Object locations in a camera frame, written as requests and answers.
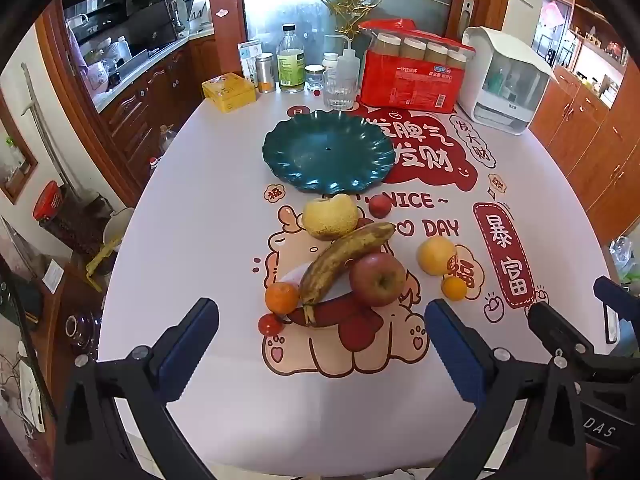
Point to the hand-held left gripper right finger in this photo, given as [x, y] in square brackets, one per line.
[457, 355]

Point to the small glass jar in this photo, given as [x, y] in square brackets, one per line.
[314, 77]

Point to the red apple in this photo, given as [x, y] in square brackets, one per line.
[377, 280]

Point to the clear plastic bag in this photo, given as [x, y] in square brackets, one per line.
[625, 260]

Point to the clear glass tumbler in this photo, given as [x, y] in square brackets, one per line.
[340, 92]

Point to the glass bottle with green label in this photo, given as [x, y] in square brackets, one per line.
[291, 65]

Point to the red lidded container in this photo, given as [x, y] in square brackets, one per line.
[46, 200]

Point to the white bucket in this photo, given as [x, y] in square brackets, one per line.
[117, 225]

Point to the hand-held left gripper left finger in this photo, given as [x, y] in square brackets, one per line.
[187, 345]

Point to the red cherry tomato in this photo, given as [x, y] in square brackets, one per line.
[270, 325]

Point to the white pill bottle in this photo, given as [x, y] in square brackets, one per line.
[330, 61]

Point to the wooden kitchen cabinet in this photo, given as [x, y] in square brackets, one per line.
[145, 100]

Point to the metal tin with orange base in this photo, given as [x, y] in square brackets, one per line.
[265, 72]

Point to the brown spotted banana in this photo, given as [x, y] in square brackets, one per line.
[335, 265]

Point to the small red plum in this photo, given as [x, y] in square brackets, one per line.
[379, 206]

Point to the yellow pear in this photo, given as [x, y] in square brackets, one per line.
[330, 216]

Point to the white countertop appliance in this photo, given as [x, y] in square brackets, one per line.
[505, 85]

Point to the dark green scalloped plate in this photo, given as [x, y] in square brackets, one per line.
[310, 160]

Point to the wooden sideboard cabinet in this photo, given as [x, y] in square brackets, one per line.
[590, 155]

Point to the small yellow orange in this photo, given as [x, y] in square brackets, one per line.
[454, 288]

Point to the yellow cardboard box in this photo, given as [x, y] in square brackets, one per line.
[227, 91]

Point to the red pack of paper cups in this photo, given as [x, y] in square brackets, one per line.
[405, 82]

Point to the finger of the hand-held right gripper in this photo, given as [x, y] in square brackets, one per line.
[555, 327]
[620, 305]

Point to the yellow plastic tool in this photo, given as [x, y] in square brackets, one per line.
[102, 260]

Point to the plastic squeeze wash bottle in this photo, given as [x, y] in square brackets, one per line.
[347, 62]

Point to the large yellow orange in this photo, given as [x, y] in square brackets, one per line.
[436, 255]

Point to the orange tangerine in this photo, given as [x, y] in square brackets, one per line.
[281, 298]

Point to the clear plastic bottle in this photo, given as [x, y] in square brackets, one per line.
[167, 139]

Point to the white carton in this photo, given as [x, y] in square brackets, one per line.
[248, 57]

